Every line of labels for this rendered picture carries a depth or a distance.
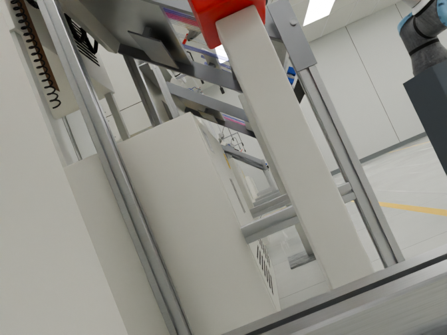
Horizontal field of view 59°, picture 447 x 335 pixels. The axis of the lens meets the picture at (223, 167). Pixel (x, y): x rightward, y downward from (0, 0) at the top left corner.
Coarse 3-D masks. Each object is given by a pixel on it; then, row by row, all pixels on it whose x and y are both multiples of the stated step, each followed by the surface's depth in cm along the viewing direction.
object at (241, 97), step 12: (240, 96) 190; (252, 120) 188; (264, 144) 187; (264, 156) 191; (276, 168) 186; (276, 180) 186; (288, 204) 185; (300, 228) 184; (300, 252) 198; (312, 252) 183; (300, 264) 174
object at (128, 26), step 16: (80, 0) 129; (96, 0) 124; (112, 0) 119; (128, 0) 114; (96, 16) 141; (112, 16) 135; (128, 16) 129; (144, 16) 123; (160, 16) 118; (112, 32) 155; (128, 32) 133; (144, 32) 133; (160, 32) 134; (144, 48) 147; (160, 48) 139; (176, 48) 147; (176, 64) 157; (192, 64) 165
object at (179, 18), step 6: (168, 12) 116; (174, 12) 114; (180, 12) 112; (168, 18) 121; (174, 18) 119; (180, 18) 117; (186, 18) 116; (192, 18) 114; (174, 24) 124; (180, 24) 122; (186, 24) 121; (192, 24) 119; (198, 30) 122
